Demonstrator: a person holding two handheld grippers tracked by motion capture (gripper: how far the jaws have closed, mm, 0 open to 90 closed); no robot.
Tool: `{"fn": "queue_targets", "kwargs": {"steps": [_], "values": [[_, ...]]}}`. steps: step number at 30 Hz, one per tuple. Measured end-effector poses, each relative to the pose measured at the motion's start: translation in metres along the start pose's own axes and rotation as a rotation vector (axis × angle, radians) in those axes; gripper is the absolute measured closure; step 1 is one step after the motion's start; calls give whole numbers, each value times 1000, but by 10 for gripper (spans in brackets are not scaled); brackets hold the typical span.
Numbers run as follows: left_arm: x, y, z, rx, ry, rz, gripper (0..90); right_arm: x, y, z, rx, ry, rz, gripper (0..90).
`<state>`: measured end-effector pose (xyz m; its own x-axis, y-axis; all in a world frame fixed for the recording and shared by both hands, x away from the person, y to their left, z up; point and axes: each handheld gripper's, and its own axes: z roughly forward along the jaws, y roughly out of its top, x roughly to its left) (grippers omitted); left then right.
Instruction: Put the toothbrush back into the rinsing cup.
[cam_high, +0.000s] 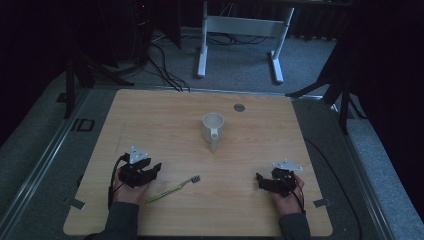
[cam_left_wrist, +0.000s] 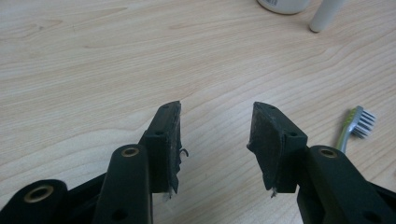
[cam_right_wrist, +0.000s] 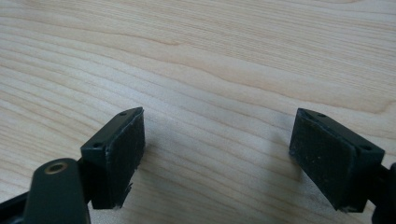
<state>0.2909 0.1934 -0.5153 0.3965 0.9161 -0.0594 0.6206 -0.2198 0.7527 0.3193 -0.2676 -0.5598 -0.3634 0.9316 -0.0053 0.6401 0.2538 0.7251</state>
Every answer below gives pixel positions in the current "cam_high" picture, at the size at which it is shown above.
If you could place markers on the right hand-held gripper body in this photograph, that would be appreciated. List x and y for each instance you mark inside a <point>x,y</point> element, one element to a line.
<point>283,181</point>

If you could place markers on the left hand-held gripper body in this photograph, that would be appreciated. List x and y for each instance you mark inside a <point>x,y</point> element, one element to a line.
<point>132,175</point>

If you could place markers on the green toothbrush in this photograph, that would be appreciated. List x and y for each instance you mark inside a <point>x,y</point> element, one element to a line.
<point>171,190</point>

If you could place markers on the white cup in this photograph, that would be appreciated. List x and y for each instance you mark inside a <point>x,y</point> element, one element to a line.
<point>213,128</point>

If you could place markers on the person's left hand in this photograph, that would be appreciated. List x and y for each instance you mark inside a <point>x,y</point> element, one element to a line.
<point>128,195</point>

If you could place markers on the person's right hand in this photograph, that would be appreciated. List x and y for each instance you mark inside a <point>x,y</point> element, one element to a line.
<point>289,205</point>

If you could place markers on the grey tape piece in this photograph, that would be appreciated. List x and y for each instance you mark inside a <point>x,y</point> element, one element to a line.
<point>322,202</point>
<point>77,203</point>

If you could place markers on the black stand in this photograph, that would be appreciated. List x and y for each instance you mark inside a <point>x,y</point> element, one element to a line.
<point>70,83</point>
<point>343,100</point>

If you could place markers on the black computer tower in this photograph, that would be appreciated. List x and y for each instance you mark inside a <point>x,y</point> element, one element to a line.
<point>142,30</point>

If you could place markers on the black floor bracket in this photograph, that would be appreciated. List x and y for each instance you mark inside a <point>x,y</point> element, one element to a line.
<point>83,124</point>

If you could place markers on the white desk frame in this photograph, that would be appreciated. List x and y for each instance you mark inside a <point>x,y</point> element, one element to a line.
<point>245,26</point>

